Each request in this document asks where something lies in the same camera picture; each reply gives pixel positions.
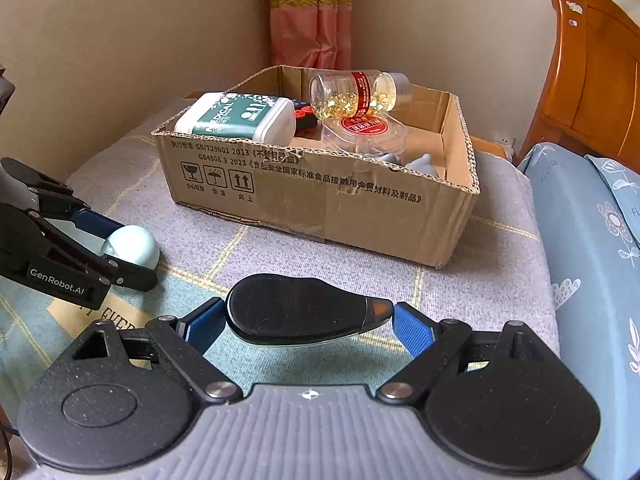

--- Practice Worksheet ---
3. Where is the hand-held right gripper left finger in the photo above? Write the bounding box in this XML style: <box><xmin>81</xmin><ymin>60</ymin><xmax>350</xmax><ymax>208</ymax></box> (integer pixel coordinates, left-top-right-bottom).
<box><xmin>50</xmin><ymin>297</ymin><xmax>239</xmax><ymax>406</ymax></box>

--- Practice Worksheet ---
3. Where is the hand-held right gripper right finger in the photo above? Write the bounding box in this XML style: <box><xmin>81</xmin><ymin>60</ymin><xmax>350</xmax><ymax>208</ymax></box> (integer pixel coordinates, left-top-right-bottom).
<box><xmin>375</xmin><ymin>302</ymin><xmax>554</xmax><ymax>404</ymax></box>

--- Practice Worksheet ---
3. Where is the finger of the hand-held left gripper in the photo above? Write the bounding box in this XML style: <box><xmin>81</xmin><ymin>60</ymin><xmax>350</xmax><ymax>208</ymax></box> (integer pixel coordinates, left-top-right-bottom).
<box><xmin>0</xmin><ymin>157</ymin><xmax>124</xmax><ymax>239</ymax></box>
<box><xmin>31</xmin><ymin>220</ymin><xmax>159</xmax><ymax>294</ymax></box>

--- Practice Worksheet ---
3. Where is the mint green egg-shaped case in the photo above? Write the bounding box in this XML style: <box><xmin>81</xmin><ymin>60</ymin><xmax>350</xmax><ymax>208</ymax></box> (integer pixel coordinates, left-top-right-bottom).
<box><xmin>99</xmin><ymin>225</ymin><xmax>161</xmax><ymax>269</ymax></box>

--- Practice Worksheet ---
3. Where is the black oval case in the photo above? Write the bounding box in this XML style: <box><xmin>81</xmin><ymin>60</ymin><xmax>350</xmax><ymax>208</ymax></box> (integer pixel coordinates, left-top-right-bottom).
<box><xmin>224</xmin><ymin>275</ymin><xmax>395</xmax><ymax>346</ymax></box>

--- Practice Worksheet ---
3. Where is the cardboard box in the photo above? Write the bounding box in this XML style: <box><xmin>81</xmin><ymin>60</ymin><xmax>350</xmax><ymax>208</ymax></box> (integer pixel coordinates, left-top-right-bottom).
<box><xmin>151</xmin><ymin>64</ymin><xmax>481</xmax><ymax>269</ymax></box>

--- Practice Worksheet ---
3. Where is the white green medical bottle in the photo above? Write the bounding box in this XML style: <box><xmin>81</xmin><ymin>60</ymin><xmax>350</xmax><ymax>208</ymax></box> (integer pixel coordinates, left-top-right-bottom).
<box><xmin>173</xmin><ymin>91</ymin><xmax>297</xmax><ymax>145</ymax></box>

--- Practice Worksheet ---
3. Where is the clear jar with red label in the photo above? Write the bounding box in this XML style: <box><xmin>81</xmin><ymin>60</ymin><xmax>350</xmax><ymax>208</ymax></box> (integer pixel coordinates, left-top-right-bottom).
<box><xmin>319</xmin><ymin>112</ymin><xmax>409</xmax><ymax>159</ymax></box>

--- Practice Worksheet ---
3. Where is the gold capsule bottle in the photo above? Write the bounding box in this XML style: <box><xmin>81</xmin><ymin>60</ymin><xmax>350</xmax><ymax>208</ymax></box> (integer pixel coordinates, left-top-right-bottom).
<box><xmin>308</xmin><ymin>69</ymin><xmax>414</xmax><ymax>120</ymax></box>

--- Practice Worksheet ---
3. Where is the checked bed blanket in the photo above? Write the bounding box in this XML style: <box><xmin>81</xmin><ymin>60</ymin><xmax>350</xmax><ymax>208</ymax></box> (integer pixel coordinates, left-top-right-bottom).
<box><xmin>0</xmin><ymin>97</ymin><xmax>559</xmax><ymax>401</ymax></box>

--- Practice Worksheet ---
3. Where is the blue floral quilt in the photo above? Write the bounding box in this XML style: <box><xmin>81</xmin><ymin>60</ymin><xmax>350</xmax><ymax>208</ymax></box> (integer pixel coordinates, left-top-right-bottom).
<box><xmin>517</xmin><ymin>142</ymin><xmax>640</xmax><ymax>480</ymax></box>

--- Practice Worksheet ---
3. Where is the blue floral pillow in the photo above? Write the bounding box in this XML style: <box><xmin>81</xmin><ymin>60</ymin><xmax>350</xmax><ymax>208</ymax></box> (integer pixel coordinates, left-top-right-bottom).
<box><xmin>584</xmin><ymin>153</ymin><xmax>640</xmax><ymax>257</ymax></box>

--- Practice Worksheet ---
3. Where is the pink curtain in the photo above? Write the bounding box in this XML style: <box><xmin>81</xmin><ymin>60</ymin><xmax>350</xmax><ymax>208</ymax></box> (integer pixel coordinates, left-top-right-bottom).
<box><xmin>267</xmin><ymin>0</ymin><xmax>354</xmax><ymax>72</ymax></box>

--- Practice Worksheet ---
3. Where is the wooden headboard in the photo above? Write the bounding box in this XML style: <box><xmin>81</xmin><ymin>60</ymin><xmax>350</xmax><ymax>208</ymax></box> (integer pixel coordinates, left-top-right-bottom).
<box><xmin>517</xmin><ymin>0</ymin><xmax>640</xmax><ymax>174</ymax></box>

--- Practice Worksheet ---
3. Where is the white wall socket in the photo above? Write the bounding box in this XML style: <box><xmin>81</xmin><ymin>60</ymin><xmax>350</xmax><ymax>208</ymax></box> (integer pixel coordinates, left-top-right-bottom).
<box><xmin>492</xmin><ymin>132</ymin><xmax>519</xmax><ymax>162</ymax></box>

